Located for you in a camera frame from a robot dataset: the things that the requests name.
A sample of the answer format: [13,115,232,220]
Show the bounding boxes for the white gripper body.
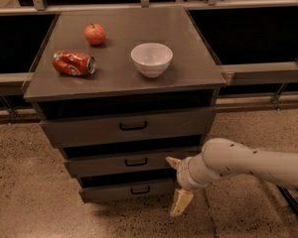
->
[177,154,219,191]

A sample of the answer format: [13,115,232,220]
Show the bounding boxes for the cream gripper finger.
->
[170,188,194,217]
[166,157,181,169]

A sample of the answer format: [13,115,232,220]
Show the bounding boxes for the grey bottom drawer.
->
[78,178,175,203]

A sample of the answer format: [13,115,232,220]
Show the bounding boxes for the grey drawer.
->
[78,178,175,203]
[41,107,216,148]
[65,146,201,178]

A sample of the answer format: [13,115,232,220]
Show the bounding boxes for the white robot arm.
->
[166,138,298,217]

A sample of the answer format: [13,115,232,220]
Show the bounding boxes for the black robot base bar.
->
[277,185,298,231]

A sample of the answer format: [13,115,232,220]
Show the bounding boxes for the grey middle drawer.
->
[65,146,201,178]

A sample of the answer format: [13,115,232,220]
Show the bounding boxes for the grey drawer cabinet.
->
[24,7,224,188]

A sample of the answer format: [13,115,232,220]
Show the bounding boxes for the grey top drawer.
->
[41,107,216,148]

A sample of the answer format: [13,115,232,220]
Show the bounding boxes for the white ceramic bowl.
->
[130,43,173,78]

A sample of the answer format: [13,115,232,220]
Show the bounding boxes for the crushed red soda can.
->
[53,52,96,76]

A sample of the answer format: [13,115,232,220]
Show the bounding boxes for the red apple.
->
[84,24,106,46]

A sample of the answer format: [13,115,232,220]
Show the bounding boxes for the metal railing frame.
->
[0,0,298,124]

